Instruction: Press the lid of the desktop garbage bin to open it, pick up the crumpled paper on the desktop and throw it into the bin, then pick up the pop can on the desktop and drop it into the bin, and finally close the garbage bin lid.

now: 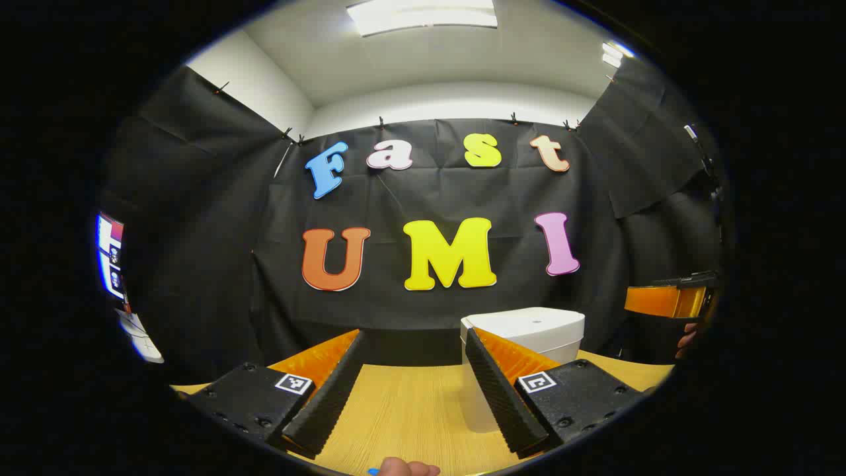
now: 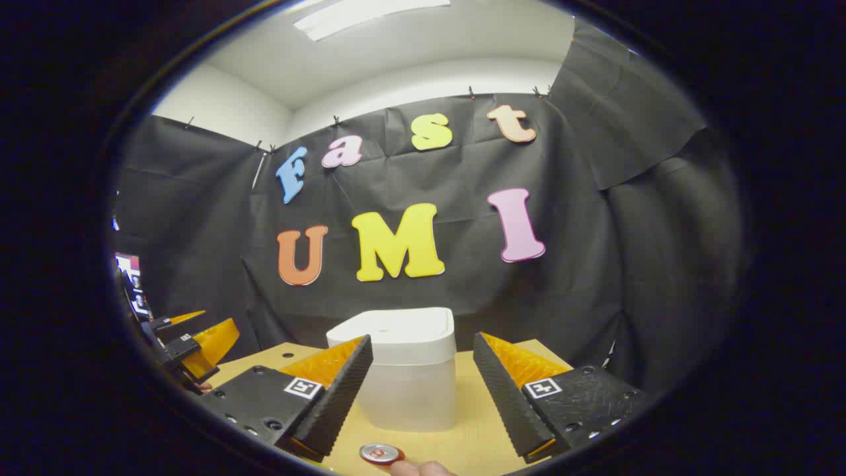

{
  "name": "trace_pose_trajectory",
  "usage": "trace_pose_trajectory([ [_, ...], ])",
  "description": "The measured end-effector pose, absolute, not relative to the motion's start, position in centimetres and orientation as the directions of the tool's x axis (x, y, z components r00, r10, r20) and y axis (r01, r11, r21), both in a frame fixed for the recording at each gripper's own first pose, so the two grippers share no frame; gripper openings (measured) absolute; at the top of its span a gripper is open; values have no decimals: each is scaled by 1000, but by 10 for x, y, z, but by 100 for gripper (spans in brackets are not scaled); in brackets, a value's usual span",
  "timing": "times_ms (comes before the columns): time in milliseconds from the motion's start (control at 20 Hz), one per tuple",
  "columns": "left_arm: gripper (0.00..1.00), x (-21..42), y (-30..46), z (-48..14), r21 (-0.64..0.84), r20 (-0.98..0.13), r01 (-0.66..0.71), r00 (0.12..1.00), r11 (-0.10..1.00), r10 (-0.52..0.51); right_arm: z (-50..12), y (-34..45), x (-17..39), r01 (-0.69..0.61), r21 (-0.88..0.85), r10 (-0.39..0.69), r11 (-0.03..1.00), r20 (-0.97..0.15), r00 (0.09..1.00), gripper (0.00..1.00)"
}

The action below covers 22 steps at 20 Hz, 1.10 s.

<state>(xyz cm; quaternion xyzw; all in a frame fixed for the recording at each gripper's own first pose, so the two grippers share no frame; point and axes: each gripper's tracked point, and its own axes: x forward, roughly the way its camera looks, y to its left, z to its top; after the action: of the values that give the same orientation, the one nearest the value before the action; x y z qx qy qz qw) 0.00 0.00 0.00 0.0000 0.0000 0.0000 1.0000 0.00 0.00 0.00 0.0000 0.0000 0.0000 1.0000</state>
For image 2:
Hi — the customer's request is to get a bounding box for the white desktop garbage bin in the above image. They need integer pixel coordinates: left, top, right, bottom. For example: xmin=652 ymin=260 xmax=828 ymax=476
xmin=326 ymin=307 xmax=458 ymax=433

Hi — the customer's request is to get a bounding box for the red pop can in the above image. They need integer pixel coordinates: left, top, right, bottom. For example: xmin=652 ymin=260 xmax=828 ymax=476
xmin=359 ymin=443 xmax=405 ymax=465

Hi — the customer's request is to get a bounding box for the black backdrop cloth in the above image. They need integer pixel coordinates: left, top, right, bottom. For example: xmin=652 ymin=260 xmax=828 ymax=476
xmin=112 ymin=20 xmax=744 ymax=391

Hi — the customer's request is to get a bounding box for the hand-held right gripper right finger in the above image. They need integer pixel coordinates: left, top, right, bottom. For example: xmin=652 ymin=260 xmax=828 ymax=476
xmin=473 ymin=332 xmax=652 ymax=463

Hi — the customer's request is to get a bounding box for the wooden desktop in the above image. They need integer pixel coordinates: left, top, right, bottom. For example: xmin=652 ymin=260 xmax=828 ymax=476
xmin=208 ymin=339 xmax=576 ymax=476

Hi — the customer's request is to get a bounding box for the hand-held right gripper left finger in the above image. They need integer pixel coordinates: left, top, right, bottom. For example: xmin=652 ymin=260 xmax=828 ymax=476
xmin=198 ymin=335 xmax=374 ymax=461

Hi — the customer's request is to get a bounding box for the computer monitor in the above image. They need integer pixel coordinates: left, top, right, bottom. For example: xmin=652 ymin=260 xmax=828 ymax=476
xmin=114 ymin=253 xmax=143 ymax=282

